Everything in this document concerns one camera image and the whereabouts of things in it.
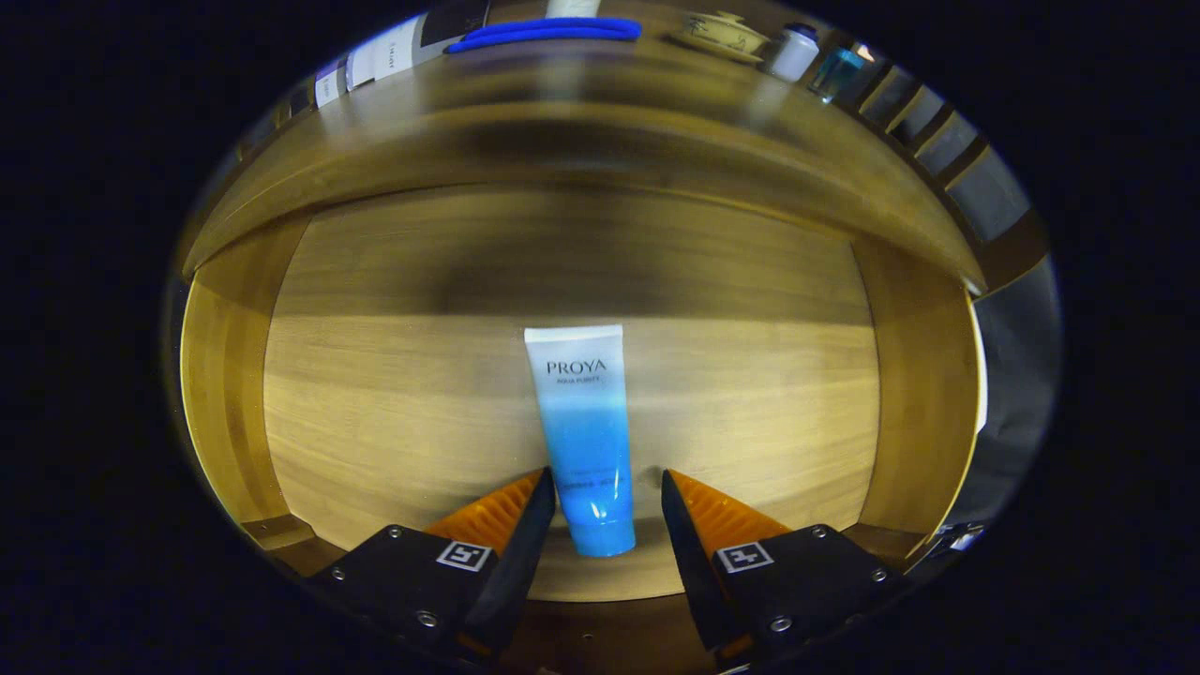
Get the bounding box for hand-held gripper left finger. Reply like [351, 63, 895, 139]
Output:
[305, 467, 558, 662]

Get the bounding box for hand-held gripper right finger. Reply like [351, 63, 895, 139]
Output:
[661, 469, 906, 668]

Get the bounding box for blue white cosmetic tube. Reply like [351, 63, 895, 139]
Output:
[523, 324, 638, 558]

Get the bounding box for wooden drawer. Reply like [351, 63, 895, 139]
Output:
[178, 183, 985, 674]

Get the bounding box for wooden cabinet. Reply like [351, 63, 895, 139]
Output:
[225, 0, 1051, 299]

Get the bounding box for wooden countertop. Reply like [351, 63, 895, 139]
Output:
[183, 19, 990, 292]

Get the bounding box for teal transparent bottle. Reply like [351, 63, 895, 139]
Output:
[808, 42, 868, 104]

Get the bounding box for purple book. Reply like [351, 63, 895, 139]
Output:
[314, 58, 350, 109]

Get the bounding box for white bottle with dark cap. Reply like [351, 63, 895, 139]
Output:
[767, 22, 821, 83]

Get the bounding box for thin white book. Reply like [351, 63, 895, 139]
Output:
[345, 42, 378, 93]

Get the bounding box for beige lidded teacup with saucer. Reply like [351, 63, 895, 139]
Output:
[670, 9, 772, 65]

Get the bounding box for blue folded cloth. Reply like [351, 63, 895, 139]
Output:
[444, 17, 644, 54]

